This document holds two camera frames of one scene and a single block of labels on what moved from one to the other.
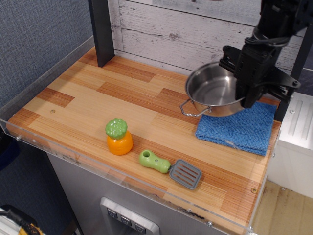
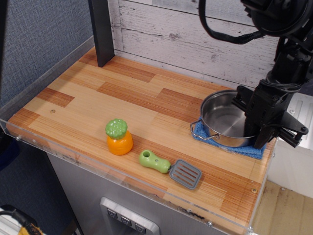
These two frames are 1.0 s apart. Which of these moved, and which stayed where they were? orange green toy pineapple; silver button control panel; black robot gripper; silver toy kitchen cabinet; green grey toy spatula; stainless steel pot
Moved: black robot gripper; stainless steel pot
Stayed: green grey toy spatula; orange green toy pineapple; silver toy kitchen cabinet; silver button control panel
